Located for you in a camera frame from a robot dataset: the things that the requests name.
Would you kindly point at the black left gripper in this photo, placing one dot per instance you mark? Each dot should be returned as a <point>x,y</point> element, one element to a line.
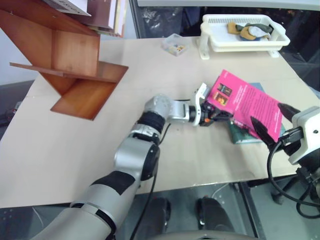
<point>207,113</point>

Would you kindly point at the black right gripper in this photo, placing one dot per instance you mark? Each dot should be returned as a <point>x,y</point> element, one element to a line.
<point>291,148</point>

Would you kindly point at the pink book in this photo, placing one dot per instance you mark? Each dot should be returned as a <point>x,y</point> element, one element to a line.
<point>250,105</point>

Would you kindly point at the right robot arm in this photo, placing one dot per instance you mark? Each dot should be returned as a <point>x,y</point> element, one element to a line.
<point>312,172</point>

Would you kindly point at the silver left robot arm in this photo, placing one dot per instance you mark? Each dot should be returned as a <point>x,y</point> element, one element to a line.
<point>130,152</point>

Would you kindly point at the dark green book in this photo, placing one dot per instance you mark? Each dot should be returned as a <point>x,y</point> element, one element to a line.
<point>240,136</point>

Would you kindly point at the cream thin book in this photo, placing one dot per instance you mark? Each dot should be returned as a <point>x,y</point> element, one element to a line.
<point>120,17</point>

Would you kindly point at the wooden bookshelf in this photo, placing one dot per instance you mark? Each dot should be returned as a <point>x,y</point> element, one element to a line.
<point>75,50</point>

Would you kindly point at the grey white printed book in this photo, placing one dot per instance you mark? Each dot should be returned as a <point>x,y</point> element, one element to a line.
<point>67,6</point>

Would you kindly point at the white plastic tray rack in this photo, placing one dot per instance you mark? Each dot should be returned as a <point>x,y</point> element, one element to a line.
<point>220,40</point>

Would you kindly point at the clear plastic parts box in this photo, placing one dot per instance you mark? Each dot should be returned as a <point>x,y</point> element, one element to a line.
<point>175,45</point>

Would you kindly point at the yellow cloth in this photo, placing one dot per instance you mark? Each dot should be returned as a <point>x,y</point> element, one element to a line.
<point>232,28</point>

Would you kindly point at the grey white cloth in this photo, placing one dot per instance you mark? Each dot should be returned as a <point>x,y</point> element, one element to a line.
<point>257,32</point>

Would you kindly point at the dark green cloth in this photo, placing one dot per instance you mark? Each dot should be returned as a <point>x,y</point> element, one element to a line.
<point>262,27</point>

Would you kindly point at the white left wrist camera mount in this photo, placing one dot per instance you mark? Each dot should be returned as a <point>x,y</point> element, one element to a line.
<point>199,96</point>

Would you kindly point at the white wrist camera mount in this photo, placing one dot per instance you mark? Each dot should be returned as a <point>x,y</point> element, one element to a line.
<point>199,96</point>
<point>308,130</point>

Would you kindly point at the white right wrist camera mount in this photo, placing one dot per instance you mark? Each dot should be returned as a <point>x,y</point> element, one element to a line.
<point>308,130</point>

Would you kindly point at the dark metal table frame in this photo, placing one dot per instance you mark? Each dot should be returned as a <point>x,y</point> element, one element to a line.
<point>247,210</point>

